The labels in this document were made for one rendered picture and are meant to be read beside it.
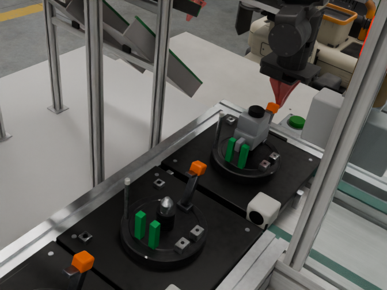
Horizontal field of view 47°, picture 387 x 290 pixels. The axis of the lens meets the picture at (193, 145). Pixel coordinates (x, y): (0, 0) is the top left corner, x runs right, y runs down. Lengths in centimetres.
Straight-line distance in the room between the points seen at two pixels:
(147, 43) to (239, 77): 60
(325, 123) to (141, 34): 39
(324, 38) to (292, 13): 114
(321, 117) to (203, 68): 86
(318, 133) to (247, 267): 24
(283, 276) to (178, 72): 46
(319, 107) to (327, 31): 129
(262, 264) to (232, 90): 71
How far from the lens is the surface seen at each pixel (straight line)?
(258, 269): 74
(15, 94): 128
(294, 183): 88
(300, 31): 76
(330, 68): 187
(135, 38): 84
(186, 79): 99
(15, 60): 330
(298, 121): 106
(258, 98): 133
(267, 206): 79
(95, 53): 72
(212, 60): 150
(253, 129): 82
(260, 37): 167
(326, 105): 61
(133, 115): 118
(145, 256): 69
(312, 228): 68
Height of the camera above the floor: 153
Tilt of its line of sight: 38 degrees down
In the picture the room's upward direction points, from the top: 8 degrees clockwise
